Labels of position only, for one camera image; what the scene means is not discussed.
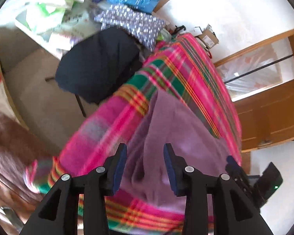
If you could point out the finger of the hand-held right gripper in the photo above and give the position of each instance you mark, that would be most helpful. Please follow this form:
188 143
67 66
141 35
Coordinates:
234 165

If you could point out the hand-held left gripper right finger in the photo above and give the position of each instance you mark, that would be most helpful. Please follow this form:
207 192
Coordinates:
170 171

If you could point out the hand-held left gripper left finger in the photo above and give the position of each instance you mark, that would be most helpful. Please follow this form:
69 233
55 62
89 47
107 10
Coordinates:
120 169

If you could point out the purple fleece pants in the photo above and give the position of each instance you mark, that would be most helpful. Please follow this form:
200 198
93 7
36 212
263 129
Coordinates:
176 127

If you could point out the wooden board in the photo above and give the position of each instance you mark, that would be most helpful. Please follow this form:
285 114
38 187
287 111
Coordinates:
245 162

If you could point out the pink green plaid blanket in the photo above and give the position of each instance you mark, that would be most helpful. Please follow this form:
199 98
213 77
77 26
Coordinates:
107 137

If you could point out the printed mesh door curtain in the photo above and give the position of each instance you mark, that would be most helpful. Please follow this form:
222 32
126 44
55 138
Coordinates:
254 68

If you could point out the dark cloth covered chair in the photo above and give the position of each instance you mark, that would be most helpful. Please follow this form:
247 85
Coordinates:
98 63

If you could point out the cardboard box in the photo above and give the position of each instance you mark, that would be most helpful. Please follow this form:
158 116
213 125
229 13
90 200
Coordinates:
208 38

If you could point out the blue dotted cloth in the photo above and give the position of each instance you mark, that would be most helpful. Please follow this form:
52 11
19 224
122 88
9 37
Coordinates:
134 22

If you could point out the cluttered white side table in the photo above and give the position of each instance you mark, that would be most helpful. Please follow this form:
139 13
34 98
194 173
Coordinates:
54 12

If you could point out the wooden door frame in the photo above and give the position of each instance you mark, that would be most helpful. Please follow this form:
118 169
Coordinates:
259 41

